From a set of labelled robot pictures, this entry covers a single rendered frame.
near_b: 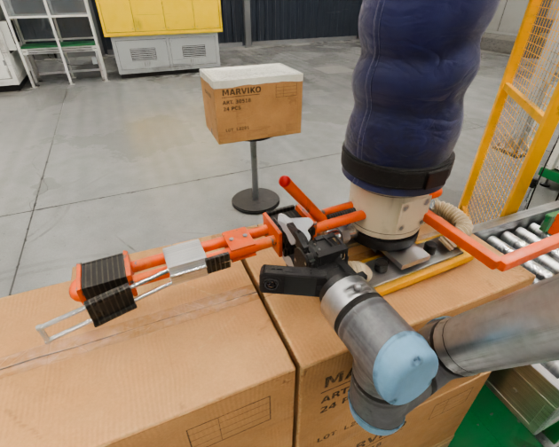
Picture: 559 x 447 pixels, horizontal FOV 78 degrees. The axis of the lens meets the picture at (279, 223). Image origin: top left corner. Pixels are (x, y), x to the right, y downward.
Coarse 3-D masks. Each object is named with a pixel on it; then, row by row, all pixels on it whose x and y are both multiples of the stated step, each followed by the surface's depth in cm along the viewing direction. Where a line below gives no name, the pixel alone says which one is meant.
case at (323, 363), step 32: (256, 256) 85; (352, 256) 85; (256, 288) 79; (416, 288) 76; (448, 288) 76; (480, 288) 76; (512, 288) 78; (288, 320) 69; (320, 320) 69; (416, 320) 69; (288, 352) 66; (320, 352) 63; (320, 384) 66; (448, 384) 95; (320, 416) 74; (352, 416) 80
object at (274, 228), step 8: (280, 208) 73; (288, 208) 74; (296, 208) 74; (264, 216) 71; (272, 216) 72; (288, 216) 72; (296, 216) 72; (304, 216) 71; (272, 224) 68; (272, 232) 69; (280, 232) 66; (312, 232) 68; (280, 240) 67; (312, 240) 70; (280, 248) 68; (288, 248) 68; (280, 256) 69
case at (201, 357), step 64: (0, 320) 69; (64, 320) 69; (128, 320) 69; (192, 320) 69; (256, 320) 69; (0, 384) 58; (64, 384) 58; (128, 384) 58; (192, 384) 58; (256, 384) 58
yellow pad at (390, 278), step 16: (432, 240) 85; (384, 256) 80; (432, 256) 80; (448, 256) 80; (464, 256) 81; (384, 272) 76; (400, 272) 76; (416, 272) 77; (432, 272) 77; (384, 288) 73; (400, 288) 75
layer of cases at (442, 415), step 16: (144, 256) 147; (464, 384) 100; (480, 384) 106; (432, 400) 96; (448, 400) 102; (464, 400) 108; (416, 416) 98; (432, 416) 104; (448, 416) 111; (464, 416) 118; (368, 432) 90; (400, 432) 101; (416, 432) 107; (432, 432) 113; (448, 432) 121
